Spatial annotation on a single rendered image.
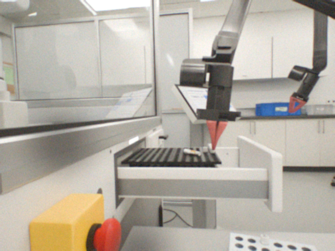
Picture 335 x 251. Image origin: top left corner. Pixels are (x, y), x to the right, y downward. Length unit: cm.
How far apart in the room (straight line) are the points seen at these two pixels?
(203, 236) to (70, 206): 29
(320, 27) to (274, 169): 95
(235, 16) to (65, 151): 57
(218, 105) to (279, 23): 428
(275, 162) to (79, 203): 33
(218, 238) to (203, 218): 120
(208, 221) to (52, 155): 153
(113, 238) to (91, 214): 3
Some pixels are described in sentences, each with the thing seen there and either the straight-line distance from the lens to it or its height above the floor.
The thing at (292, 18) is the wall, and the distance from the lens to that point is 485.
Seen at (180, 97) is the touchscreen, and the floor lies 111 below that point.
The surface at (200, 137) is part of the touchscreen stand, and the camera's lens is 150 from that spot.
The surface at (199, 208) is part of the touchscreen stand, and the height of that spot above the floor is 30.
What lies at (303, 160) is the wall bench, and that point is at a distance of 398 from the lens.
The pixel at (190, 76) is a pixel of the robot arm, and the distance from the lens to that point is 51.
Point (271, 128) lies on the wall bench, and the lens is 372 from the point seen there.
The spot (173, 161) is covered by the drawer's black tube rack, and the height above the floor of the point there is 90.
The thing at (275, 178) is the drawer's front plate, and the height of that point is 88.
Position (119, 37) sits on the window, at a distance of 56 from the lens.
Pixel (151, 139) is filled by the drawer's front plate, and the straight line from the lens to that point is 73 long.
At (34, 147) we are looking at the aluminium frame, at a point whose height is 98.
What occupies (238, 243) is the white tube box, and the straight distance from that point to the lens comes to 40.
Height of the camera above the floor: 101
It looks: 3 degrees down
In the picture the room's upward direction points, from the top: 1 degrees counter-clockwise
